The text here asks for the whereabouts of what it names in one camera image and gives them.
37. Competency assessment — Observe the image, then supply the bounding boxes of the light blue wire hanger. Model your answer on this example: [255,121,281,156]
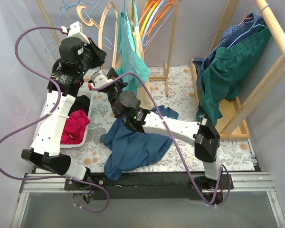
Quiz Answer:
[59,0,113,50]
[45,0,95,54]

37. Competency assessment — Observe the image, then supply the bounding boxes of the black printed t shirt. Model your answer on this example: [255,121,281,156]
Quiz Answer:
[72,95,91,116]

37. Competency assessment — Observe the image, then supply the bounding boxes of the beige plastic hanger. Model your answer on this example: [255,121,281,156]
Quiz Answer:
[76,2,119,68]

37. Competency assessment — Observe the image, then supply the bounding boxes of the magenta t shirt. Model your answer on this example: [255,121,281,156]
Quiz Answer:
[60,110,90,145]

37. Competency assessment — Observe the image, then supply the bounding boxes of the navy blue t shirt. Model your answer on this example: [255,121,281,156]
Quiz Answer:
[100,119,172,181]

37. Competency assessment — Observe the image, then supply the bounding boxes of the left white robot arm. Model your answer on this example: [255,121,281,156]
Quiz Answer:
[21,37,106,190]

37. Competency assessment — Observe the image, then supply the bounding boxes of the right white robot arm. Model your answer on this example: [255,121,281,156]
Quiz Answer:
[103,68,227,191]

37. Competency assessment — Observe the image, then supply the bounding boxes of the teal green shirt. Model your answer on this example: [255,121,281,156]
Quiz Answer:
[115,12,150,93]

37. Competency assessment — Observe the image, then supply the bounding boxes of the white plastic laundry basket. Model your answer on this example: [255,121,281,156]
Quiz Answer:
[31,88,93,155]

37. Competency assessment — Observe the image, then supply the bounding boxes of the beige garment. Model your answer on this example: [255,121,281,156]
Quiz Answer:
[116,22,153,109]

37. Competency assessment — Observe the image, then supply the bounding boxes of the floral table cloth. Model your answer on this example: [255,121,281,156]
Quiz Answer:
[35,66,256,173]

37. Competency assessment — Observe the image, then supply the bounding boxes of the wooden clothes rack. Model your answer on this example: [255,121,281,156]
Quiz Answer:
[190,0,285,141]
[36,0,179,97]

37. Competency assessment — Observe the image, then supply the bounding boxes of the orange plastic hangers bunch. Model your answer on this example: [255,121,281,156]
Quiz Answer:
[138,0,176,51]

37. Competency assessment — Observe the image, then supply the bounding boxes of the dark green shorts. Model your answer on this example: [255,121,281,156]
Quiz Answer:
[196,20,271,125]

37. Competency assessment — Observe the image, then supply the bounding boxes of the blue checkered shorts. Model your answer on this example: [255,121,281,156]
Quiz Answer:
[192,13,266,86]

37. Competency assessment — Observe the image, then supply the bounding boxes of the right wooden clothes rack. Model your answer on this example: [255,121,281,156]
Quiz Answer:
[190,0,285,141]

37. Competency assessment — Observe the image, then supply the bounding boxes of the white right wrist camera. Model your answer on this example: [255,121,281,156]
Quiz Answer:
[88,70,113,91]

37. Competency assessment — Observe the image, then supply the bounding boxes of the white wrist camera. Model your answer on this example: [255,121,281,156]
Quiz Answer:
[60,21,91,46]
[88,70,113,91]

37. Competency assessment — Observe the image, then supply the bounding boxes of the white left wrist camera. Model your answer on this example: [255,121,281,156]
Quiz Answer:
[60,21,91,46]

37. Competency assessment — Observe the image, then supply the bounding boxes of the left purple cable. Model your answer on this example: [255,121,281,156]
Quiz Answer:
[0,26,110,214]

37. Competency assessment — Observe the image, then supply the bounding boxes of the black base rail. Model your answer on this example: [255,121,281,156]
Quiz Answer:
[64,171,236,202]

